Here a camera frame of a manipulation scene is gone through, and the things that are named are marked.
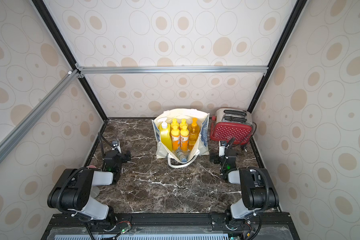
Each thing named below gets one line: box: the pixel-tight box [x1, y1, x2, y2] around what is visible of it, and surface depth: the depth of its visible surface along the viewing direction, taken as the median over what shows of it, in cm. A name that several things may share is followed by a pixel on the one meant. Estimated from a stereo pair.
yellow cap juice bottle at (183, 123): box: [179, 118, 188, 129], surface depth 89 cm
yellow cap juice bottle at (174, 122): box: [171, 118, 180, 129], surface depth 90 cm
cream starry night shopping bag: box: [152, 109, 210, 168], surface depth 88 cm
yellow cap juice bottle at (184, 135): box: [180, 125, 190, 152], surface depth 89 cm
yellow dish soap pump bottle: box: [157, 117, 173, 151], surface depth 87 cm
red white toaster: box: [210, 108, 253, 145], surface depth 99 cm
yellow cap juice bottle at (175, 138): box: [171, 125, 181, 152], surface depth 91 cm
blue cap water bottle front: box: [176, 149, 189, 163], surface depth 87 cm
